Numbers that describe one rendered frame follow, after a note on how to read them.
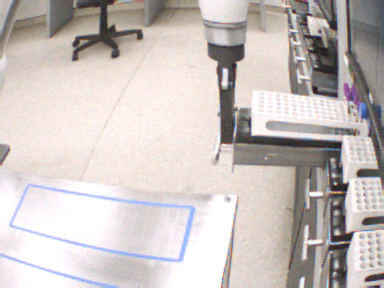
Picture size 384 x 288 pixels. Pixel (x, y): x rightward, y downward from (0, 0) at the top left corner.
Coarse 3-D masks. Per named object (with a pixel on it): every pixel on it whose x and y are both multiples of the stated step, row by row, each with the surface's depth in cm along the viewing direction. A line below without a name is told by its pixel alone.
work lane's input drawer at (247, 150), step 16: (240, 112) 114; (240, 128) 109; (240, 144) 106; (256, 144) 106; (272, 144) 106; (288, 144) 106; (304, 144) 105; (320, 144) 105; (336, 144) 104; (240, 160) 108; (256, 160) 108; (272, 160) 107; (288, 160) 107; (304, 160) 106; (320, 160) 106
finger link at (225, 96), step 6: (228, 84) 100; (222, 90) 102; (228, 90) 102; (222, 96) 103; (228, 96) 103; (222, 102) 105; (228, 102) 104; (222, 108) 106; (228, 108) 105; (222, 114) 107; (228, 114) 107
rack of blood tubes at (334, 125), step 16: (256, 96) 110; (272, 96) 111; (288, 96) 111; (304, 96) 111; (256, 112) 105; (272, 112) 106; (288, 112) 105; (304, 112) 105; (320, 112) 105; (336, 112) 105; (352, 112) 106; (256, 128) 106; (272, 128) 111; (288, 128) 111; (304, 128) 110; (320, 128) 110; (336, 128) 107; (352, 128) 102
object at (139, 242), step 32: (0, 192) 90; (32, 192) 91; (64, 192) 91; (96, 192) 92; (128, 192) 92; (160, 192) 92; (0, 224) 81; (32, 224) 82; (64, 224) 83; (96, 224) 84; (128, 224) 84; (160, 224) 85; (192, 224) 85; (224, 224) 84; (0, 256) 73; (32, 256) 75; (64, 256) 76; (96, 256) 77; (128, 256) 77; (160, 256) 78; (192, 256) 78; (224, 256) 77
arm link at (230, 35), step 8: (208, 24) 97; (216, 24) 95; (224, 24) 95; (232, 24) 95; (240, 24) 96; (208, 32) 98; (216, 32) 97; (224, 32) 96; (232, 32) 96; (240, 32) 97; (208, 40) 99; (216, 40) 98; (224, 40) 97; (232, 40) 97; (240, 40) 98
